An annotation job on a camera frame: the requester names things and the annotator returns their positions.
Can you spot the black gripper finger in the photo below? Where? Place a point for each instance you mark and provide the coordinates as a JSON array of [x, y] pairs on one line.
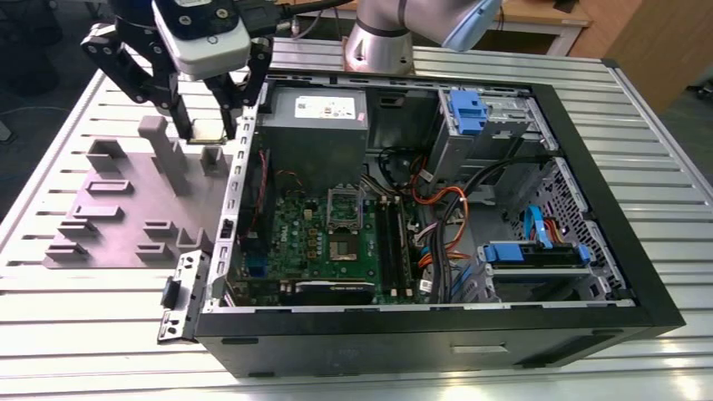
[[229, 121], [179, 117]]

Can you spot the silver CPU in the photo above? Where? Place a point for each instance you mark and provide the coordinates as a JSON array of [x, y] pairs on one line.
[[207, 133]]

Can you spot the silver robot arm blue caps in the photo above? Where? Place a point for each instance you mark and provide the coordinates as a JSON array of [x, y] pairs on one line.
[[384, 46]]

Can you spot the CPU socket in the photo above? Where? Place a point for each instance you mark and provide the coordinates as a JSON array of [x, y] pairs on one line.
[[344, 247]]

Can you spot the grey Dell power supply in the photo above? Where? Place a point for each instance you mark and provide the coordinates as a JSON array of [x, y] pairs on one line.
[[312, 142]]

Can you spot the black office chair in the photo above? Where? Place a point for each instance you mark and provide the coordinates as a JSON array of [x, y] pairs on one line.
[[29, 62]]

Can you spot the grey plastic parts rack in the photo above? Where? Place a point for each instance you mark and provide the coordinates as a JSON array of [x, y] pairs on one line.
[[129, 234]]

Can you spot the green motherboard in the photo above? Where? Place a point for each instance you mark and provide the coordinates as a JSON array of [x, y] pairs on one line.
[[290, 250]]

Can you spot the black RAM slot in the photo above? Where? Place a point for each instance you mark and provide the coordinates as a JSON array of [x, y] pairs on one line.
[[403, 242], [384, 242]]

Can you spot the grey metal drive cage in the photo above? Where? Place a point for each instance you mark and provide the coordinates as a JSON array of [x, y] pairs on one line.
[[474, 146]]

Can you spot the black graphics card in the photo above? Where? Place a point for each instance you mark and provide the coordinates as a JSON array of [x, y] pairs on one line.
[[335, 290]]

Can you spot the black open PC case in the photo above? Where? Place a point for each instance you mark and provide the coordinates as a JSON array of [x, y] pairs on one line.
[[390, 334]]

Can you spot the black disk in blue carrier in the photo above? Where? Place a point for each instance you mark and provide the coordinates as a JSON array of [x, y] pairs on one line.
[[510, 252]]

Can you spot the wooden desk white legs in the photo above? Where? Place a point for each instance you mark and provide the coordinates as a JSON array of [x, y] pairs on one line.
[[530, 16]]

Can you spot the grey metal disk bay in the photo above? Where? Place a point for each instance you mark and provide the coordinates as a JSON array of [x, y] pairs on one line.
[[546, 273]]

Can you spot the brown wooden cabinet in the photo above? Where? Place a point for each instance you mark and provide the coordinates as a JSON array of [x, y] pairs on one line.
[[658, 42]]

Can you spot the grey metal card bracket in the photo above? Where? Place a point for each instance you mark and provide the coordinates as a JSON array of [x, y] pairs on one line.
[[190, 284]]

